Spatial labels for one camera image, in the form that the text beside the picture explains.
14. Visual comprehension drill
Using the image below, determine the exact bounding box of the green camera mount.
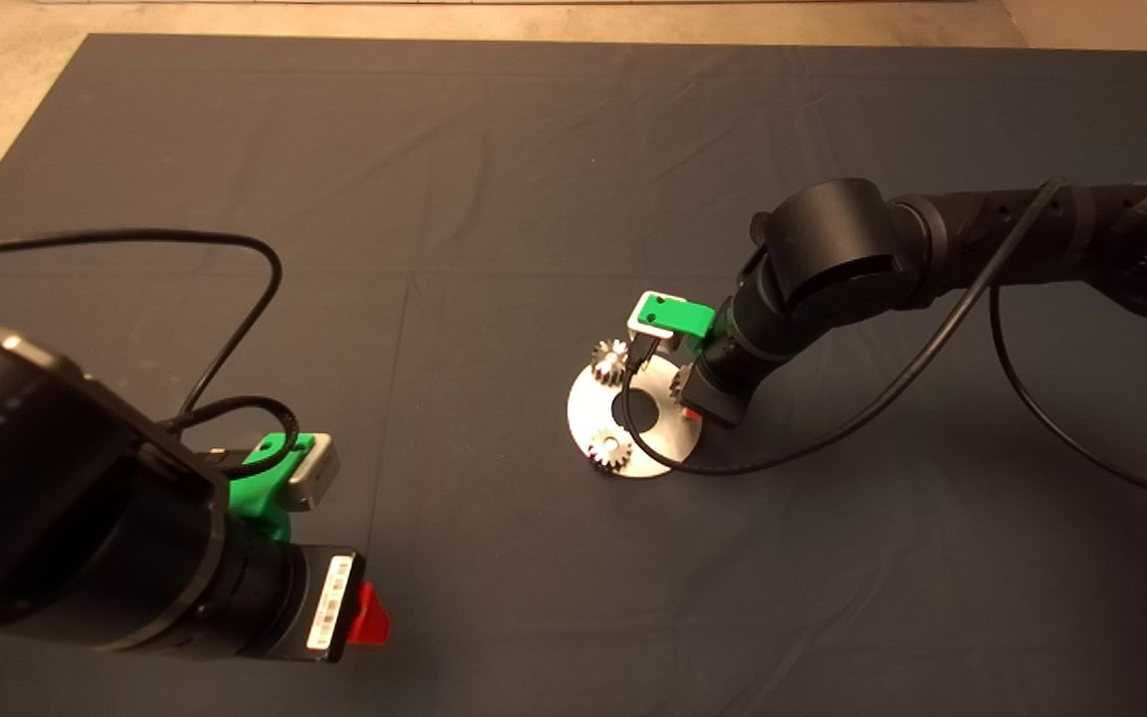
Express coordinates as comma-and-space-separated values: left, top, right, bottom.
635, 293, 718, 357
225, 431, 317, 544

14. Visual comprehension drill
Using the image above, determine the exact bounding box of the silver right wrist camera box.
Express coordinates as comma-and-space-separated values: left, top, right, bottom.
626, 289, 685, 346

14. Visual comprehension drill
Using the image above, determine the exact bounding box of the round metal carrier plate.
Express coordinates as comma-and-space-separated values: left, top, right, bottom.
567, 354, 704, 480

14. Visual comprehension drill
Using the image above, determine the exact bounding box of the dark grey table cloth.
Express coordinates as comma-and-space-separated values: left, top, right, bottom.
0, 36, 1147, 717

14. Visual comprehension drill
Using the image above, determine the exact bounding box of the thin black left camera cable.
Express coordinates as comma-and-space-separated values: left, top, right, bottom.
0, 229, 300, 477

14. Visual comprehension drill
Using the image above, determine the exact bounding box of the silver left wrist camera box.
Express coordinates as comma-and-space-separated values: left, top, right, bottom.
280, 433, 342, 514

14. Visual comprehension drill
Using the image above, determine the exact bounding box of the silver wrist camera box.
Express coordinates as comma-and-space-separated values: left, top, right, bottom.
280, 433, 342, 514
626, 289, 685, 346

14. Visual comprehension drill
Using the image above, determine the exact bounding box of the green right camera mount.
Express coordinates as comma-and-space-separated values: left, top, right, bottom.
635, 293, 718, 357

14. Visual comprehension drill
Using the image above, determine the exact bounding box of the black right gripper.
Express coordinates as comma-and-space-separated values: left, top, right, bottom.
678, 359, 756, 428

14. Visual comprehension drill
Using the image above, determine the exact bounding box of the green left camera mount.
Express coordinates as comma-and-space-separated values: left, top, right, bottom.
225, 431, 317, 544

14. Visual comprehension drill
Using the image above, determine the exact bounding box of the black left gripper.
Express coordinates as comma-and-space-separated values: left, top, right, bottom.
275, 543, 392, 664

